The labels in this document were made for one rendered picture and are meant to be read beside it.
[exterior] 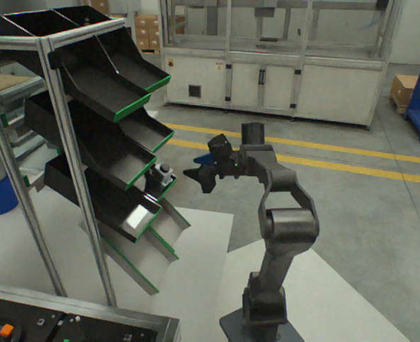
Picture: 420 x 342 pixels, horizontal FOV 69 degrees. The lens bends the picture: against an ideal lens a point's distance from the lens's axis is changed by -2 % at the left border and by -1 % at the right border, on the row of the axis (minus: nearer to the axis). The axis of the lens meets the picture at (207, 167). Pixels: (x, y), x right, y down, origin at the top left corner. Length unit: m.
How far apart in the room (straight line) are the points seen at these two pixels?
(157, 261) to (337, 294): 0.60
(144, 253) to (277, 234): 0.57
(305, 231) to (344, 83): 4.06
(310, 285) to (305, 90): 3.57
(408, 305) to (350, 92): 2.84
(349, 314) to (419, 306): 1.38
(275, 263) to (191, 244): 0.72
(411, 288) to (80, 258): 2.09
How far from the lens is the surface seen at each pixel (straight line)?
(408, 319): 2.39
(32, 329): 1.01
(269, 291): 0.66
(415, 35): 9.14
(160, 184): 0.93
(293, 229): 0.47
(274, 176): 0.51
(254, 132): 0.75
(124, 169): 0.74
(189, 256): 1.20
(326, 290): 1.17
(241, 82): 4.56
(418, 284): 2.62
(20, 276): 1.31
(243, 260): 1.19
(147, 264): 0.96
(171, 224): 1.08
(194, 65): 4.71
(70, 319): 0.98
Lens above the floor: 1.74
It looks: 32 degrees down
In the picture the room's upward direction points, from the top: straight up
